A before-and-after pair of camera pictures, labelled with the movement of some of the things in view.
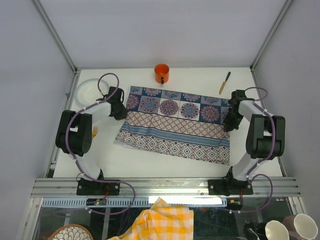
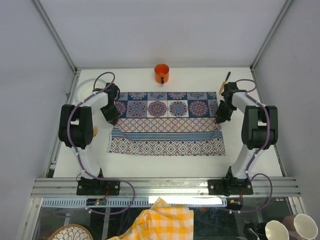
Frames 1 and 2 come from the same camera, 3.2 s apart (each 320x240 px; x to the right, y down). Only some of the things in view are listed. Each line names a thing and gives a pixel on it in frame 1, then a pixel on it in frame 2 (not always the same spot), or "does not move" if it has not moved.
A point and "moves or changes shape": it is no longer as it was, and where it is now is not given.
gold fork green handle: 94,132 does not move
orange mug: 161,71 does not move
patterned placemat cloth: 186,124 moves or changes shape
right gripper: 229,126 to 220,117
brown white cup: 300,227 does not move
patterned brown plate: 72,232 does not move
